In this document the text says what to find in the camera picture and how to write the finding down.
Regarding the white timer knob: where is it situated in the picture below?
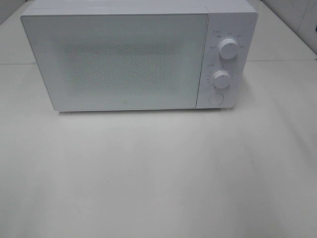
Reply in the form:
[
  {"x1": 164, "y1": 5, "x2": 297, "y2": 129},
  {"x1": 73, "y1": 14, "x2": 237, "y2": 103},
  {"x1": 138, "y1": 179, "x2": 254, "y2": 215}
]
[{"x1": 213, "y1": 70, "x2": 232, "y2": 89}]

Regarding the white microwave door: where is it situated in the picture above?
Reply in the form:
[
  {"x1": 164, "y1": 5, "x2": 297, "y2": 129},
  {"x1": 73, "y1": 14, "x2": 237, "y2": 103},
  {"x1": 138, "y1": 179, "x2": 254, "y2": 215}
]
[{"x1": 21, "y1": 14, "x2": 208, "y2": 111}]

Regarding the upper white power knob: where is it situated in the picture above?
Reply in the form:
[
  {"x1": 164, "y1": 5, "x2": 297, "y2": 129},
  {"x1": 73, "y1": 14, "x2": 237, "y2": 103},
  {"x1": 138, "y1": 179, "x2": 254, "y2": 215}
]
[{"x1": 217, "y1": 37, "x2": 239, "y2": 60}]

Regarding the round white door button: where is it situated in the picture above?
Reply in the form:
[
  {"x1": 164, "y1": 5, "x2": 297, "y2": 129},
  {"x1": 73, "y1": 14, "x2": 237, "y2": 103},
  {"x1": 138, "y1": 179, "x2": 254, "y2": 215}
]
[{"x1": 208, "y1": 93, "x2": 224, "y2": 106}]

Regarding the white microwave oven body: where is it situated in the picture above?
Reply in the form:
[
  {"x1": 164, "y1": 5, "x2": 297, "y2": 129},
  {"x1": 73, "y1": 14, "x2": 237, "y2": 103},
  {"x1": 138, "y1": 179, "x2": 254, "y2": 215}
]
[{"x1": 20, "y1": 0, "x2": 258, "y2": 110}]

